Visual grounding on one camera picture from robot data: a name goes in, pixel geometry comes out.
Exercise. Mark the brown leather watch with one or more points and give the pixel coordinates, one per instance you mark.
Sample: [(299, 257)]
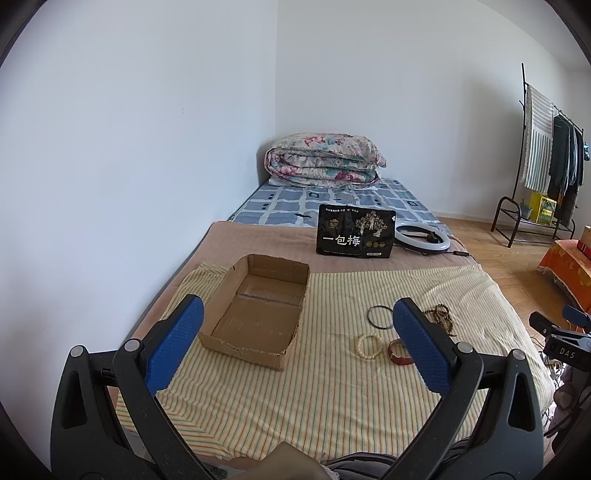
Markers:
[(398, 353)]

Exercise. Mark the orange patterned box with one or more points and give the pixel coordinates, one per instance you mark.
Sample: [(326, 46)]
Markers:
[(571, 267)]

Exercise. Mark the striped hanging towel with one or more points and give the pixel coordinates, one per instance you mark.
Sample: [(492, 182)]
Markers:
[(538, 141)]

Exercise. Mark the yellow striped towel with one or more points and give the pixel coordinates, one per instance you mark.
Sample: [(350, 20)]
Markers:
[(330, 400)]

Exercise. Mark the white ring light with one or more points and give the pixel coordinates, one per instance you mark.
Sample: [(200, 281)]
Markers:
[(422, 238)]

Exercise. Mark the blue checked bed sheet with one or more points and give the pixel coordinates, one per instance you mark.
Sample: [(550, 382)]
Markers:
[(279, 204)]

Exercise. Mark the black thin bangle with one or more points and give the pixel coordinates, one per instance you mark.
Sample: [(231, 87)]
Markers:
[(380, 317)]

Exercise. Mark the open cardboard box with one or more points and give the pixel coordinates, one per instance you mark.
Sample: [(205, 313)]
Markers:
[(254, 313)]

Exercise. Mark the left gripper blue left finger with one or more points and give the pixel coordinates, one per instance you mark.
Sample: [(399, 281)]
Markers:
[(168, 341)]

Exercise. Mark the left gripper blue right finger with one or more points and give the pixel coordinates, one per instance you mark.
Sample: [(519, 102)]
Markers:
[(428, 344)]

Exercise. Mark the folded floral quilt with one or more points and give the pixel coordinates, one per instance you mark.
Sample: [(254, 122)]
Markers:
[(332, 160)]

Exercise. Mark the yellow green box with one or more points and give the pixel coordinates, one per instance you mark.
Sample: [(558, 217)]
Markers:
[(542, 208)]

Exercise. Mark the black snack bag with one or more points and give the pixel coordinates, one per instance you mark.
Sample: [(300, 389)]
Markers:
[(355, 232)]

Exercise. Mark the dark hanging clothes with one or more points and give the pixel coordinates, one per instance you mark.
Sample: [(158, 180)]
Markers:
[(566, 168)]

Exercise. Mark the stacked books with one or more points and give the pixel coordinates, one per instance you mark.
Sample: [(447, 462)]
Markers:
[(584, 243)]

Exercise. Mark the black clothes rack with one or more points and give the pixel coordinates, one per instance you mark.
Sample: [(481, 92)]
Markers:
[(512, 215)]

